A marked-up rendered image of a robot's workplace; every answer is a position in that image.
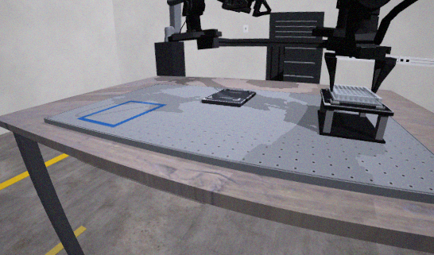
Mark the blue tape rectangle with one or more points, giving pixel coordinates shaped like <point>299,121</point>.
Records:
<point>110,125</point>

